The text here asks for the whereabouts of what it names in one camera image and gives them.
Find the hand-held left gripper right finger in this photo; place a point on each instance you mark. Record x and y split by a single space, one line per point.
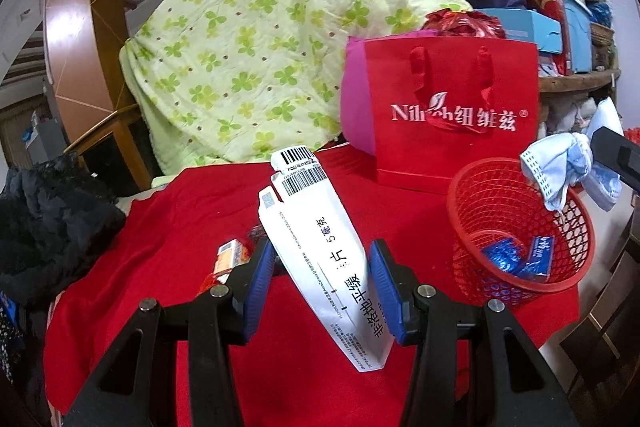
386 287

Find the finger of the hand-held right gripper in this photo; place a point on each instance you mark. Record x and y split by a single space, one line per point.
617 152

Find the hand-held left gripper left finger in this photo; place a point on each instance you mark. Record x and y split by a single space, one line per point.
260 277

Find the orange and white box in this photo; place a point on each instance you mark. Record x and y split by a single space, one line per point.
231 254

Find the white medicine box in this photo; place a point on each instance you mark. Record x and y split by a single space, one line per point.
320 257

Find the blue face mask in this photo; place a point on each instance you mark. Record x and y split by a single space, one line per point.
555 167

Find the red plastic mesh basket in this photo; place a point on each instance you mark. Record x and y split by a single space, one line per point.
464 207

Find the wooden shelf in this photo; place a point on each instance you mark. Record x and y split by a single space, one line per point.
575 82

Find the red cloth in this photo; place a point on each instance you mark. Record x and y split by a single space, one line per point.
170 237

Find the blue foil packet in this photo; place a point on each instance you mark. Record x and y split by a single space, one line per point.
502 257

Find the small blue box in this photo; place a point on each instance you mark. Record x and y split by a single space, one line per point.
540 257

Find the blue cardboard box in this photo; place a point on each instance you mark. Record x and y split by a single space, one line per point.
525 27

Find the red paper gift bag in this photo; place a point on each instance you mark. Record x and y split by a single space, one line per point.
450 142

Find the red gift box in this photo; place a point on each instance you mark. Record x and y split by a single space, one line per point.
547 2

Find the red foil wrapping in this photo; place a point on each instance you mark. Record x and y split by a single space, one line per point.
462 24

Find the black jacket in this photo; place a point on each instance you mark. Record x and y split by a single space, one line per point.
55 217

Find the green floral blanket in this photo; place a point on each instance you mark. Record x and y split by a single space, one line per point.
260 37

